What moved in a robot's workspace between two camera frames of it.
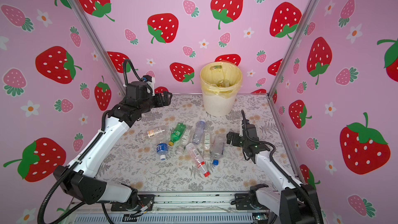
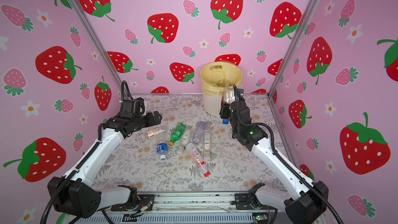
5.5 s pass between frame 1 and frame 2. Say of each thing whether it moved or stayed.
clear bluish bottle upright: stayed
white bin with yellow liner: stayed
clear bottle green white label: stayed
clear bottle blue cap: moved
